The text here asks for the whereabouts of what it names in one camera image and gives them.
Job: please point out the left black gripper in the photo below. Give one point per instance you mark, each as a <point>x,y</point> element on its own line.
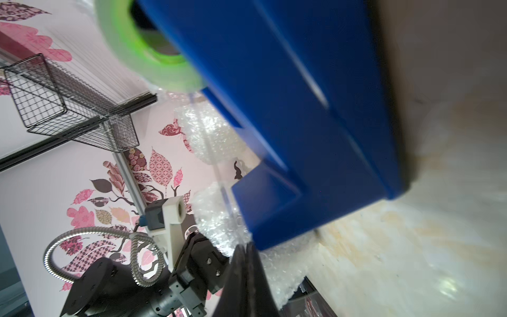
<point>200,269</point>

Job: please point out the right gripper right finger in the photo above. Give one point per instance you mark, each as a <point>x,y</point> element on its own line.
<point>259,300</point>

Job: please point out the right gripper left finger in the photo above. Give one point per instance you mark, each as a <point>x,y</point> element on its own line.
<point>233,301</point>

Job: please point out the clear bubble wrap sheet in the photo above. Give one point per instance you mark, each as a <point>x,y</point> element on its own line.
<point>212,139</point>
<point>218,218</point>

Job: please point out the blue tape dispenser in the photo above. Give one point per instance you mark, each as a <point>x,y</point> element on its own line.
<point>300,81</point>

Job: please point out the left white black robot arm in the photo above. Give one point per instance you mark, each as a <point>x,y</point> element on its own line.
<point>107,288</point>

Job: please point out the left flexible metal conduit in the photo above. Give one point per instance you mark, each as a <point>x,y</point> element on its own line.
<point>99,249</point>

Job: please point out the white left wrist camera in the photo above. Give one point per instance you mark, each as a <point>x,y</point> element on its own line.
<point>164,219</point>

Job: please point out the left aluminium frame bar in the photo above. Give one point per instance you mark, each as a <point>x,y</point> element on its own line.
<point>130,182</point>

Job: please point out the aluminium frame bar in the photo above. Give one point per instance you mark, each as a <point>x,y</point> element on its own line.
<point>130,182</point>
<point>115,134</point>

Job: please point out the rear aluminium frame bar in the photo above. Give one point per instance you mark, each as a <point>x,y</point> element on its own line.
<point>115,134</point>

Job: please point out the black wire basket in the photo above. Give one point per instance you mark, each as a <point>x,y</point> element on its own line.
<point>49,98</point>

